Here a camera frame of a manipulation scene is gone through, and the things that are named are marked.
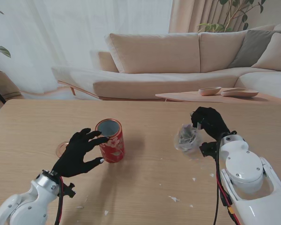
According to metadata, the copper round tin lid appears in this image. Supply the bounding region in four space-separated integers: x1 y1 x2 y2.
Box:
55 141 70 158

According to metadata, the round wooden bowl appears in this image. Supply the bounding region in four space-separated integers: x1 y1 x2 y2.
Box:
198 86 222 97

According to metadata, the grey sofa cushion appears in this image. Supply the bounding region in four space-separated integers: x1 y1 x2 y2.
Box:
229 30 281 68

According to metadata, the beige corner sofa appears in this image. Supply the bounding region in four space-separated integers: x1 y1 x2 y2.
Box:
51 23 281 101

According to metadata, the beige sofa cushion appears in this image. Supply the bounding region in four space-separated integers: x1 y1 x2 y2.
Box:
251 32 281 72

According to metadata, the sheer white curtain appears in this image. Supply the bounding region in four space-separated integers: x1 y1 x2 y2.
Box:
0 0 173 94

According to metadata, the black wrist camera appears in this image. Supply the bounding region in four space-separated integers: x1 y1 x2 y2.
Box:
59 182 76 198
199 141 220 158

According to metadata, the beige pleated curtain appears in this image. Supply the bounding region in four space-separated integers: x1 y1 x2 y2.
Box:
168 0 281 33

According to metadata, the tan woven basket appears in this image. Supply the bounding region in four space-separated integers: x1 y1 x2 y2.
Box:
0 69 23 103

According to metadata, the arm black red cable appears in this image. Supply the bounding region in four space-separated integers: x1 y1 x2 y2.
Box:
212 140 239 225
54 177 64 225

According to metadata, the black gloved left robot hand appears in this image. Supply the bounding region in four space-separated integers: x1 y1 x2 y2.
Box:
52 127 110 178

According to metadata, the right arm black red cable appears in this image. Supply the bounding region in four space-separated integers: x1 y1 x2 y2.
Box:
212 140 239 225

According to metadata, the green plant with long leaves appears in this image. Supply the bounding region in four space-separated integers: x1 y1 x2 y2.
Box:
0 5 12 59

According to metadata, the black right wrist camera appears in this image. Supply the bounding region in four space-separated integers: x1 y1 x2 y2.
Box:
199 141 220 158

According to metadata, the tall green leafy plant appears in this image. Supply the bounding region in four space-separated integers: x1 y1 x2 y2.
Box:
198 0 267 33

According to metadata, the clear plastic tea bag pouch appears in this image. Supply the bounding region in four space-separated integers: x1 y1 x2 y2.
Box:
173 123 203 157

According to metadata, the oblong wooden tray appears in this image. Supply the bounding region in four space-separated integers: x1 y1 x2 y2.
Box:
221 88 259 98

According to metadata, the left arm black red cable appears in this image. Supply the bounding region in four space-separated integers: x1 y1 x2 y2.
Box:
54 177 64 225

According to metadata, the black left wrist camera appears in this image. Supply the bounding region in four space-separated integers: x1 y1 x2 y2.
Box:
59 182 76 198

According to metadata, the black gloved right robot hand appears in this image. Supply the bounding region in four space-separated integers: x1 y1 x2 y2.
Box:
191 106 231 143

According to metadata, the red floral tea tin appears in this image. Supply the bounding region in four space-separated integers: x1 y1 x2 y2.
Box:
95 118 126 164

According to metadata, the light wooden coffee table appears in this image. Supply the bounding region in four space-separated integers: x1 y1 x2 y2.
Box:
155 87 281 104

